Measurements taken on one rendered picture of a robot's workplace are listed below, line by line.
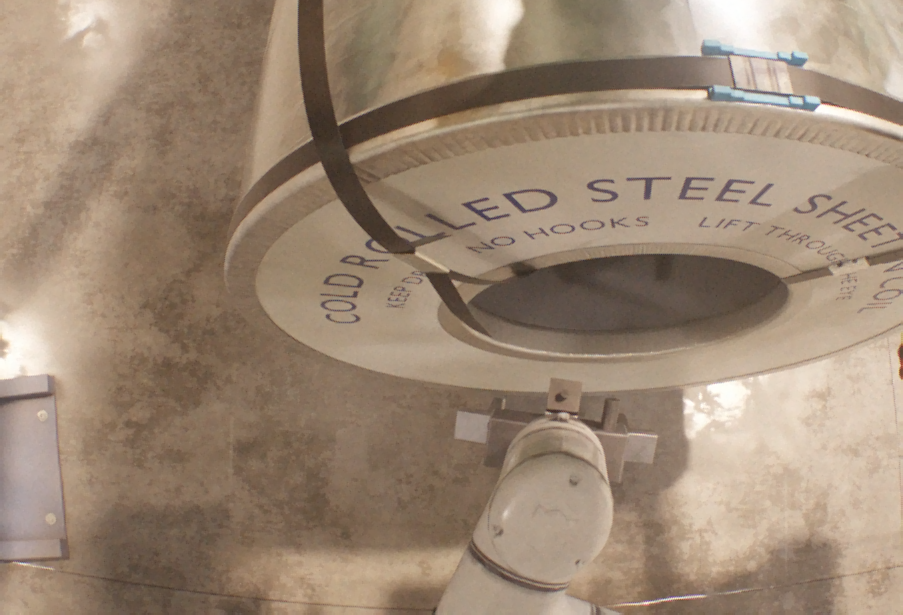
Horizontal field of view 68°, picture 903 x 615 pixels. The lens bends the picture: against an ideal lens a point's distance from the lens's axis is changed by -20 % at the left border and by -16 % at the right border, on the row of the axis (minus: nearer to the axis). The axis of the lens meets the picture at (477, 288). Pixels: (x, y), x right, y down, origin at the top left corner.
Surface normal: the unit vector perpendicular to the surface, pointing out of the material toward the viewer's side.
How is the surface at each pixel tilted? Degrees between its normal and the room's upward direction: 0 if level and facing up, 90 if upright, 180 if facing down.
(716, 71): 6
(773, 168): 90
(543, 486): 16
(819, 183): 90
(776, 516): 0
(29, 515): 0
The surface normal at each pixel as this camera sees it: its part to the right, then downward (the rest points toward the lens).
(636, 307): -0.24, -0.32
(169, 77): 0.07, -0.32
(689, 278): -0.61, -0.26
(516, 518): -0.19, -0.04
